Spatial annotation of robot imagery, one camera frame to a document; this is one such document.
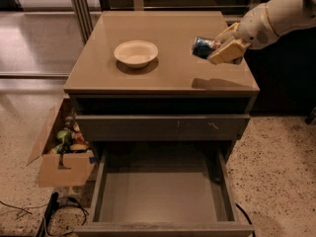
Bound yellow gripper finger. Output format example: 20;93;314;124
207;39;252;65
215;23;239;43

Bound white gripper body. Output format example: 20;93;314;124
238;3;279;49

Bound blue redbull can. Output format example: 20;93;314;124
192;37;223;60

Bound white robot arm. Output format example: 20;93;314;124
207;0;316;64

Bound grey drawer cabinet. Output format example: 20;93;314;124
64;11;259;155

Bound white paper bowl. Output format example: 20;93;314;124
114;40;158;68

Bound colourful toys in box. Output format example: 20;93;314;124
48;116;90;155

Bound brown cardboard box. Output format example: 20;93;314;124
27;98;97;188

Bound black power strip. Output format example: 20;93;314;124
34;192;59;237

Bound black cable right floor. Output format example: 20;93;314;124
235;202;257;237

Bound metal window frame post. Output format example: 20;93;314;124
71;0;93;43

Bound black cable on floor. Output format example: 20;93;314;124
45;197;91;237

